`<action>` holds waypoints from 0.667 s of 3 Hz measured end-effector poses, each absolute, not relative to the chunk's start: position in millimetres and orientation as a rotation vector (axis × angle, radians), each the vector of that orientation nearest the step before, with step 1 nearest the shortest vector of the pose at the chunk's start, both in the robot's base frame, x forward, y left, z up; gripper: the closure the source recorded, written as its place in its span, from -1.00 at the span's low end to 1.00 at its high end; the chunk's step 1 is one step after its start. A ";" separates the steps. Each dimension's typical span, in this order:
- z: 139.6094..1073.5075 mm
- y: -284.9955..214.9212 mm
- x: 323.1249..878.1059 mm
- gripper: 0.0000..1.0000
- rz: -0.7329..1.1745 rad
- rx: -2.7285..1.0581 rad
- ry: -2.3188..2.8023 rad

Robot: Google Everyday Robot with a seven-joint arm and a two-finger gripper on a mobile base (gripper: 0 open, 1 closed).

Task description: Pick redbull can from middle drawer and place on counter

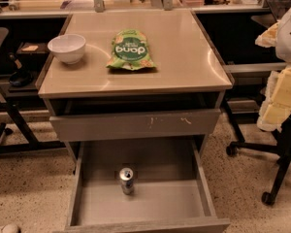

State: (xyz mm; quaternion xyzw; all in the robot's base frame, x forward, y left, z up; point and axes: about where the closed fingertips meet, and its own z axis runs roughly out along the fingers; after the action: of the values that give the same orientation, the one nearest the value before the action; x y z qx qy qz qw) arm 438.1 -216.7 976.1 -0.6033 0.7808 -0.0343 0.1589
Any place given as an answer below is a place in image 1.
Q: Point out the open middle drawer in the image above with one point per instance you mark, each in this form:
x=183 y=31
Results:
x=171 y=193

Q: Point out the grey top drawer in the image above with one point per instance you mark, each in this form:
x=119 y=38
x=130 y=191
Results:
x=144 y=116

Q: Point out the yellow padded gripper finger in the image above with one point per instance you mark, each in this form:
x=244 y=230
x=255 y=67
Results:
x=276 y=108
x=268 y=38

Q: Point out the green chip bag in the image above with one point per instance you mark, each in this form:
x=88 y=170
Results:
x=130 y=51

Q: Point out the black left desk frame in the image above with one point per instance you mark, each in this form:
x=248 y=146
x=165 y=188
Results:
x=33 y=144

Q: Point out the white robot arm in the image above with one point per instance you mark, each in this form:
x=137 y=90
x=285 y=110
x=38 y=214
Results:
x=283 y=44

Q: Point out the silver redbull can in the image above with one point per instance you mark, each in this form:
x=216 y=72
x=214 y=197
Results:
x=126 y=176

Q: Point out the white shoe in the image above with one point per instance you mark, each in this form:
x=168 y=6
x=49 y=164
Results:
x=9 y=228

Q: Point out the white ceramic bowl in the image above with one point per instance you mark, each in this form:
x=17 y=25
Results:
x=68 y=48

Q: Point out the grey drawer cabinet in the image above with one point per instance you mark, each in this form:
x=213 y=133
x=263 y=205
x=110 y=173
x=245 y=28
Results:
x=185 y=63

